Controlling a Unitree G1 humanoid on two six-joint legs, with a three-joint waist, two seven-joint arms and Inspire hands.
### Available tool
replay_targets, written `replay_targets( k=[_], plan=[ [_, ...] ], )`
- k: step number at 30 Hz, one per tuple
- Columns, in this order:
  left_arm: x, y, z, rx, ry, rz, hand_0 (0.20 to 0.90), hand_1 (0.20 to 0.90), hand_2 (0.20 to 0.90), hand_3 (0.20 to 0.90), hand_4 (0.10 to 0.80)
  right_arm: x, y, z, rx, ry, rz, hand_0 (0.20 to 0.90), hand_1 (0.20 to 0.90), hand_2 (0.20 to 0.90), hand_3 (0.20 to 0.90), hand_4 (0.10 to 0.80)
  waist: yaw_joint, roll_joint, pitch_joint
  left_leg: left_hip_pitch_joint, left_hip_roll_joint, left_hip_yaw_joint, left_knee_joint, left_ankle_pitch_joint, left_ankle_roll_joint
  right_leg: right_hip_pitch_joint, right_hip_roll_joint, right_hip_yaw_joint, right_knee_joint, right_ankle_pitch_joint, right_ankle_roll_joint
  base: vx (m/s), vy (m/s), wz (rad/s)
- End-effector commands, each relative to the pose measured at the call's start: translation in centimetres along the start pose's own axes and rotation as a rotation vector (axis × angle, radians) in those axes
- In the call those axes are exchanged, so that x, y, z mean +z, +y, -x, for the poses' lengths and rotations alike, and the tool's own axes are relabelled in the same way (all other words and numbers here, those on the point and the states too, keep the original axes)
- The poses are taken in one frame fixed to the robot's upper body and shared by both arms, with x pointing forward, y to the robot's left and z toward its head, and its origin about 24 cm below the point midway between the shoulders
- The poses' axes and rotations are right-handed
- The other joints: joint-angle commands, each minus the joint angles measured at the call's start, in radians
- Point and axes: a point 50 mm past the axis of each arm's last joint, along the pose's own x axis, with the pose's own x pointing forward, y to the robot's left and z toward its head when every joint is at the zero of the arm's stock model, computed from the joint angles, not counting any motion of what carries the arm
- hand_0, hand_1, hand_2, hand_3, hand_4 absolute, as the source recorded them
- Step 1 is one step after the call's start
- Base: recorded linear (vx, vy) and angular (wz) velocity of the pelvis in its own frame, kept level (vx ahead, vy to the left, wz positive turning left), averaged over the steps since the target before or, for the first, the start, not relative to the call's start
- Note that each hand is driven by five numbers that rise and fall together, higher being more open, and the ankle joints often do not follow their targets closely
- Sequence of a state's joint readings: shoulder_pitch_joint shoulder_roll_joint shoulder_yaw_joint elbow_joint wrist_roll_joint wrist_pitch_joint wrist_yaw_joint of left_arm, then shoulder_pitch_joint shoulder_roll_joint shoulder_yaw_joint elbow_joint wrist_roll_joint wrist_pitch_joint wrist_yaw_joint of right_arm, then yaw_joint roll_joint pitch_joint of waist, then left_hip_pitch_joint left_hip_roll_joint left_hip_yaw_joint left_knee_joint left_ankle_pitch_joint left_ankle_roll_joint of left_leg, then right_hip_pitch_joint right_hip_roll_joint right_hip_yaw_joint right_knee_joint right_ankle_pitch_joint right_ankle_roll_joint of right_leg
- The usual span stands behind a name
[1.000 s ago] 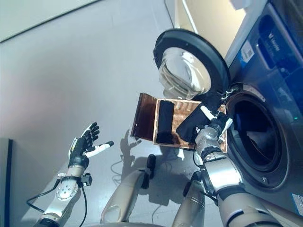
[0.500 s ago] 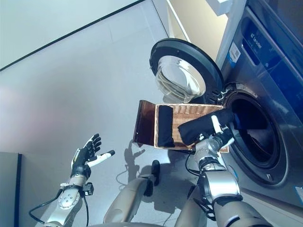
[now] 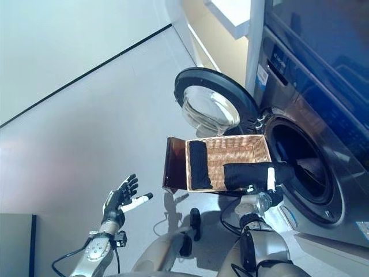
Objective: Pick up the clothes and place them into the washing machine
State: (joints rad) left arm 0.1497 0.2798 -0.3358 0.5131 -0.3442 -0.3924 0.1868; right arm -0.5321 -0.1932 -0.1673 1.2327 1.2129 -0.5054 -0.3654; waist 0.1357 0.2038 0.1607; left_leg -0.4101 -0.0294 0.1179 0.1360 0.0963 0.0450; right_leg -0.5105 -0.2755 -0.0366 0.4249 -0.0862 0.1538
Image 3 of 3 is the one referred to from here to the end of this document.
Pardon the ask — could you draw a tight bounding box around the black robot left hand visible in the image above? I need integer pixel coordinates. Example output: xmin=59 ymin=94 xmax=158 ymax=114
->
xmin=102 ymin=173 xmax=154 ymax=215

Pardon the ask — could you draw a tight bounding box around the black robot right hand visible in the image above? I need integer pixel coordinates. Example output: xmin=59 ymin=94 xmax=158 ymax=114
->
xmin=246 ymin=167 xmax=285 ymax=208

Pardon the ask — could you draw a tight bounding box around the black garment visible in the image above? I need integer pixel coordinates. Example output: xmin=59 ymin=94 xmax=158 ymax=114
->
xmin=223 ymin=162 xmax=296 ymax=193
xmin=189 ymin=140 xmax=213 ymax=190

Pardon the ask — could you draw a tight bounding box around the round glass washing machine door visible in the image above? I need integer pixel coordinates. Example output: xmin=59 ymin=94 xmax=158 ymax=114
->
xmin=174 ymin=66 xmax=262 ymax=138

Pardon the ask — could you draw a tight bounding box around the brown wicker laundry basket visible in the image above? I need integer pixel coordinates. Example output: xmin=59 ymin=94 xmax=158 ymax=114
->
xmin=184 ymin=134 xmax=273 ymax=193

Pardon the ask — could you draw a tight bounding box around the brown acrylic stand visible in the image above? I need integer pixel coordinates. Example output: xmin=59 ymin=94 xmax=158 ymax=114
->
xmin=163 ymin=137 xmax=189 ymax=195

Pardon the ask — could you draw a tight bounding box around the silver robot right leg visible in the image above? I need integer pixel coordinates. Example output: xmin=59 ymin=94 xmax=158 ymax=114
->
xmin=221 ymin=239 xmax=246 ymax=277

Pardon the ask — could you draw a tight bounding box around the blue white energy label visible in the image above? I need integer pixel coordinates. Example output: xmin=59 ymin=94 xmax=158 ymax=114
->
xmin=256 ymin=65 xmax=269 ymax=87

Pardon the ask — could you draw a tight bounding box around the grey box with black edge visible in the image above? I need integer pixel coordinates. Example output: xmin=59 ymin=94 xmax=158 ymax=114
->
xmin=0 ymin=213 xmax=37 ymax=277

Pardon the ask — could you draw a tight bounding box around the dark grey stacked dryer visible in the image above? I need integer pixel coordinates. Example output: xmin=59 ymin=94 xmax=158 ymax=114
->
xmin=265 ymin=0 xmax=369 ymax=96

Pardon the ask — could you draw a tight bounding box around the white counter cabinet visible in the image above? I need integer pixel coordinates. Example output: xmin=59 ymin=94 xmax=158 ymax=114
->
xmin=172 ymin=0 xmax=252 ymax=76

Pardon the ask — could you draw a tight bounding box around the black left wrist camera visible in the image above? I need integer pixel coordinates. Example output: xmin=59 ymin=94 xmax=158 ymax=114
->
xmin=115 ymin=230 xmax=129 ymax=248

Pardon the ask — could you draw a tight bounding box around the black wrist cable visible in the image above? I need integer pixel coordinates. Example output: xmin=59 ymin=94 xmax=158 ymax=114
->
xmin=51 ymin=244 xmax=121 ymax=275

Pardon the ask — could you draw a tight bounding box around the white appliance enclosure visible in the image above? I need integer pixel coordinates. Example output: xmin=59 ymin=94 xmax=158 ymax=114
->
xmin=244 ymin=0 xmax=369 ymax=277

